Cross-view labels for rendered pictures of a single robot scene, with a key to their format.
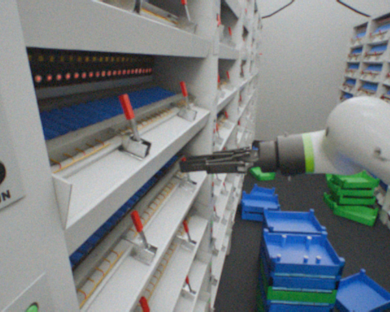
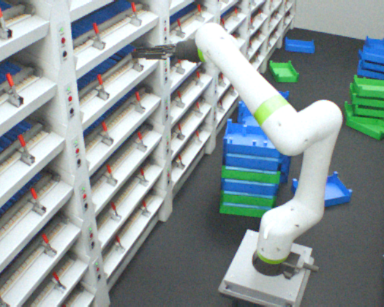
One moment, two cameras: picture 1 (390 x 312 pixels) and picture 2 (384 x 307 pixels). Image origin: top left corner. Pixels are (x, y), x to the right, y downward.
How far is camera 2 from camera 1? 1.21 m
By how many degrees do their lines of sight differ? 15
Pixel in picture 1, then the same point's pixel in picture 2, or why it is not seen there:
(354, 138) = (200, 44)
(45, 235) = (71, 70)
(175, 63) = not seen: outside the picture
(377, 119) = (207, 36)
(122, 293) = (92, 107)
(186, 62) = not seen: outside the picture
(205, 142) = (156, 38)
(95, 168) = (83, 53)
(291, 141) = (192, 42)
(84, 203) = (80, 64)
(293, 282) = (243, 162)
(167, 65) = not seen: outside the picture
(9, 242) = (66, 69)
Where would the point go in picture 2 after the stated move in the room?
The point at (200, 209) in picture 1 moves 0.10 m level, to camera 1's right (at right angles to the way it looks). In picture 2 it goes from (155, 89) to (177, 90)
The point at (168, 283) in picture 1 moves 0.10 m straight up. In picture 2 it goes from (121, 126) to (119, 104)
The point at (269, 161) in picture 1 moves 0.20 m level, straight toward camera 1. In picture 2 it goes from (181, 53) to (155, 73)
